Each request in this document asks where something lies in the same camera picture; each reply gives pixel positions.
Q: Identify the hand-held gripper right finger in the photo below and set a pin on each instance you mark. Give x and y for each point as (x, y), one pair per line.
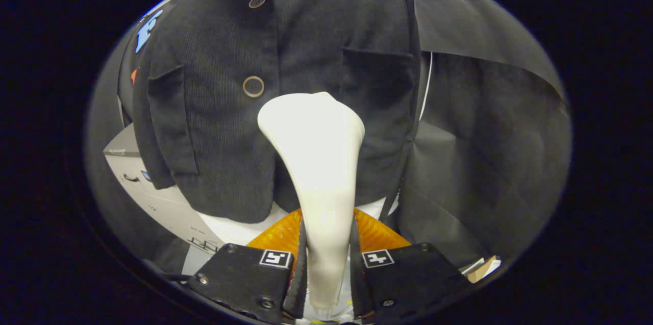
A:
(357, 294)

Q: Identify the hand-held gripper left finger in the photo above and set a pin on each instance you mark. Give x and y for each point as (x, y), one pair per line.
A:
(298, 299)

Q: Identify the white garment steamer head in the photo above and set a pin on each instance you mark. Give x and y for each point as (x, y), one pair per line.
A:
(314, 161)

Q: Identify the black jacket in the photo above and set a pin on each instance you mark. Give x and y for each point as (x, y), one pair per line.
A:
(214, 136)

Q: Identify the white dress form mannequin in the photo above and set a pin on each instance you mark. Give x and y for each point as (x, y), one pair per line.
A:
(229, 228)

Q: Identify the cardboard box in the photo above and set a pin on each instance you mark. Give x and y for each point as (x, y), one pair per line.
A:
(482, 270)

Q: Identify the grey cabinet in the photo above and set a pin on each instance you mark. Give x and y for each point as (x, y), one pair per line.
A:
(168, 207)

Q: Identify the black backdrop cloth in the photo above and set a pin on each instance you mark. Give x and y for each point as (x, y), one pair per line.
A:
(484, 161)

